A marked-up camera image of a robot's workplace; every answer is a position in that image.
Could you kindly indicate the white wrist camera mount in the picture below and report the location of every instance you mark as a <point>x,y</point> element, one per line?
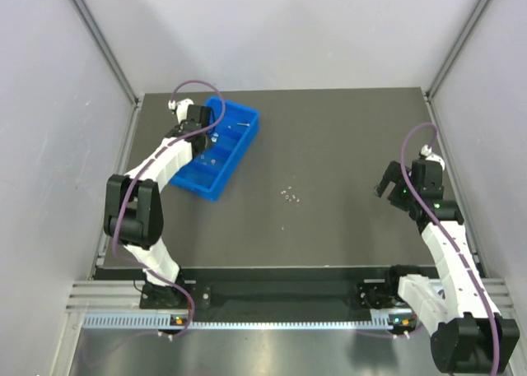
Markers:
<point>426,153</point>
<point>179,108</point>

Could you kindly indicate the left aluminium corner post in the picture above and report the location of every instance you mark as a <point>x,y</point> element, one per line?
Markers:
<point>104,48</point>

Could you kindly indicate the aluminium corner post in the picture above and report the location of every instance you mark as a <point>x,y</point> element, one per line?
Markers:
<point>104,48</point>
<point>457,48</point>

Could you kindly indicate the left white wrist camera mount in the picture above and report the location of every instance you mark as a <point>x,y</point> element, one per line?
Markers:
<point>179,108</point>

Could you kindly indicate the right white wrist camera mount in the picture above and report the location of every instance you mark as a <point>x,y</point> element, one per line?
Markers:
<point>426,153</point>

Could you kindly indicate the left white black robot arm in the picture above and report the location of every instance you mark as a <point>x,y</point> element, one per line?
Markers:
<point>133,216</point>

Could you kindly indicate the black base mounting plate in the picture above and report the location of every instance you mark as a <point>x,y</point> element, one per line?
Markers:
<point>291,294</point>

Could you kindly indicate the grey slotted cable duct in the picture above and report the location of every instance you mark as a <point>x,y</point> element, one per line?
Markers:
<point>376,320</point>

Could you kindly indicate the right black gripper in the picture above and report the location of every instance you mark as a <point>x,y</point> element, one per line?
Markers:
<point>393,185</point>

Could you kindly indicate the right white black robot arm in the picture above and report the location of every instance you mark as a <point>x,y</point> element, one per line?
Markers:
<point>468,333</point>

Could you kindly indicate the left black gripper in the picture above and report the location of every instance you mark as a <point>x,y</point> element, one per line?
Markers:
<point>204,141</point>

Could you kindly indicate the blue plastic compartment bin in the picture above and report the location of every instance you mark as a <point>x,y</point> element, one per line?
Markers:
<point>208,180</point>

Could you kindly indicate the right aluminium corner post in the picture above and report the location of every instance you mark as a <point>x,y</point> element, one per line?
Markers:
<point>457,48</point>

